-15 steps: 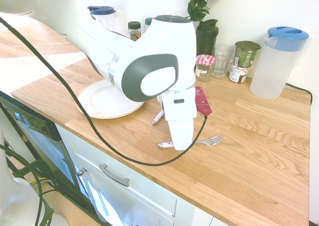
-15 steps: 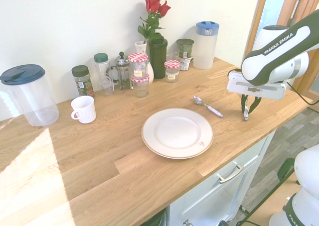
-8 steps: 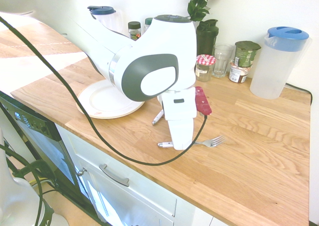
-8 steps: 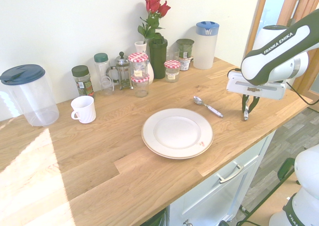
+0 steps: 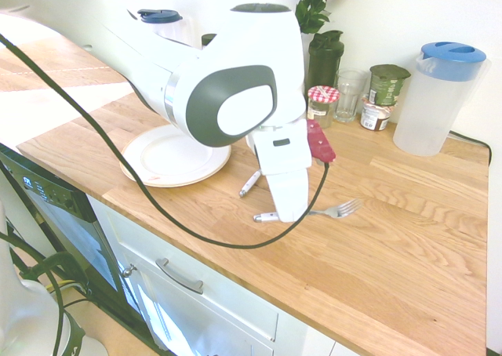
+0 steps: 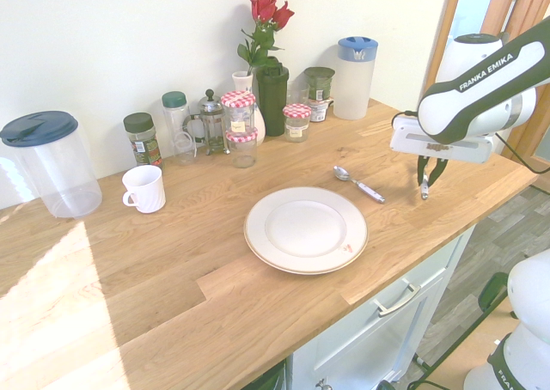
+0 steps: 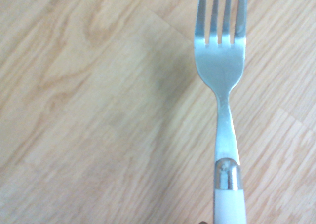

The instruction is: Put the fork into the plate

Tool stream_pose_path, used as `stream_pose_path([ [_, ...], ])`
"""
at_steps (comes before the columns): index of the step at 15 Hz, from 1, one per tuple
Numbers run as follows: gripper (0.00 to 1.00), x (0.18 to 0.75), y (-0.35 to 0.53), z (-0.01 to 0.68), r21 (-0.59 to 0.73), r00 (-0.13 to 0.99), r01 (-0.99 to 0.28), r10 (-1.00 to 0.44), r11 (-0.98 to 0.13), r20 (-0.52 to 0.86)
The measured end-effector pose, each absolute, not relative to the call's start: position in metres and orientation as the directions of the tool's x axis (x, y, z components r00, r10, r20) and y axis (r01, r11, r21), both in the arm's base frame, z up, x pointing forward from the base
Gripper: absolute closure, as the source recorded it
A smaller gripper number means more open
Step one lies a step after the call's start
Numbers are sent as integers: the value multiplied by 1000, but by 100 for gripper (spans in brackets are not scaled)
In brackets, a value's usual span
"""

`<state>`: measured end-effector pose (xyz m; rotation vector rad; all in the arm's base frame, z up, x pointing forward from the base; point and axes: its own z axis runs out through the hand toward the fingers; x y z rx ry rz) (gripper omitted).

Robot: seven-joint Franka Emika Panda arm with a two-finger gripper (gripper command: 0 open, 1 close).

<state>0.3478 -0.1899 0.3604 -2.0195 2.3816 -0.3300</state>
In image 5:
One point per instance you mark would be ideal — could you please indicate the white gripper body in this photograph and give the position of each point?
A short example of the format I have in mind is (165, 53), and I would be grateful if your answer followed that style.
(282, 152)

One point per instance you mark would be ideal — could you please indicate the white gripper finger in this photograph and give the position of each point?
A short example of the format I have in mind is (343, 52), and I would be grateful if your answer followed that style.
(290, 195)

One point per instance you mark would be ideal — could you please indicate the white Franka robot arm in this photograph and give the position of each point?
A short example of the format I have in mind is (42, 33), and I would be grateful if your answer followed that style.
(235, 38)

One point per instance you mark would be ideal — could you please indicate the white plate with gold rim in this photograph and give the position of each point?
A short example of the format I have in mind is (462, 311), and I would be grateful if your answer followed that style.
(172, 162)

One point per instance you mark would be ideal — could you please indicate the jar with red checkered lid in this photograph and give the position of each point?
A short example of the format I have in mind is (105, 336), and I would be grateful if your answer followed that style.
(322, 105)

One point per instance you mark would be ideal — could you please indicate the clear drinking glass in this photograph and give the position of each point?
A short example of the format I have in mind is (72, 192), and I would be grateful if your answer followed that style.
(348, 97)

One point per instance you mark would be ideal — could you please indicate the white and brown pudding cup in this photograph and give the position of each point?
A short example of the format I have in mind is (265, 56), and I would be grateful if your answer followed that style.
(374, 117)

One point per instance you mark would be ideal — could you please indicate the black shaker bottle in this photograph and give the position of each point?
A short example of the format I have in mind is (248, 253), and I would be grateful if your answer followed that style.
(323, 62)

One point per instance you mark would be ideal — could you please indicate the green yogurt cup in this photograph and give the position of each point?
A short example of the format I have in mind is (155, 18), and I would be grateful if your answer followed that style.
(386, 85)

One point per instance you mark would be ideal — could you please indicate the white cabinet drawer front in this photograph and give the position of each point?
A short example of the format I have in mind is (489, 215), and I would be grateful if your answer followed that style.
(219, 305)

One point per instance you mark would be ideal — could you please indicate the red rose bouquet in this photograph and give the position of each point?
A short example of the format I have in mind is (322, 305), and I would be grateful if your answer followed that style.
(313, 11)

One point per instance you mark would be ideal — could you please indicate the clear pitcher with blue lid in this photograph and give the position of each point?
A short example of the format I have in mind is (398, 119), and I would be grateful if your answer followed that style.
(431, 109)

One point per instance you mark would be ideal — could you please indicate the clear pitcher with navy lid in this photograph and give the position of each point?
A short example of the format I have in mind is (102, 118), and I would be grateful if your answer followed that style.
(164, 20)

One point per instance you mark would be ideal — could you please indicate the silver cabinet knob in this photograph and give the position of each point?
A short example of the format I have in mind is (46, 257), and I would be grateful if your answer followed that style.
(128, 270)

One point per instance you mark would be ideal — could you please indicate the black dishwasher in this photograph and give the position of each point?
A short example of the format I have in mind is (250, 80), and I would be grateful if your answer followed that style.
(66, 222)

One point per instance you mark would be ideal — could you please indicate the white rounded machine housing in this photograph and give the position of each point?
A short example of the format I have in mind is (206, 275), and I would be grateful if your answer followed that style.
(27, 317)

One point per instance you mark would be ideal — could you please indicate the red wrist camera mount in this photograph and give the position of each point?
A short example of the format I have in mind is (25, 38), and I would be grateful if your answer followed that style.
(321, 144)

